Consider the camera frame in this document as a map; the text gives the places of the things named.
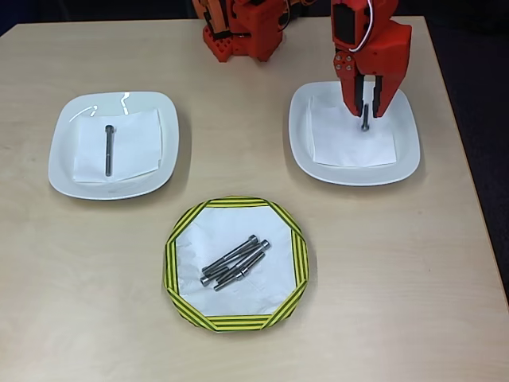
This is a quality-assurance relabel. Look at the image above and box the yellow green striped paper plate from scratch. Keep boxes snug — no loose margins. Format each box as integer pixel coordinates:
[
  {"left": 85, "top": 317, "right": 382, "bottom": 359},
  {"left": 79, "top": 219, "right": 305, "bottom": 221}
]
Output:
[{"left": 161, "top": 195, "right": 311, "bottom": 334}]

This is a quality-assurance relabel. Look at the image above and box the white square ceramic plate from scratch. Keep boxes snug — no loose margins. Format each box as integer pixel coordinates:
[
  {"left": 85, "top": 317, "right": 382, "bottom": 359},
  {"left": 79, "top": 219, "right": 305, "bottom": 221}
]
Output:
[
  {"left": 47, "top": 91, "right": 180, "bottom": 201},
  {"left": 288, "top": 81, "right": 422, "bottom": 187}
]

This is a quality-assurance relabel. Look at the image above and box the white red gripper servo cable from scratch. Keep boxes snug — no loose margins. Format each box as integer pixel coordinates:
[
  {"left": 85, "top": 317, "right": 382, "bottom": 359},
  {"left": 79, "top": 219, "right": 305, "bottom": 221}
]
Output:
[{"left": 348, "top": 0, "right": 378, "bottom": 53}]

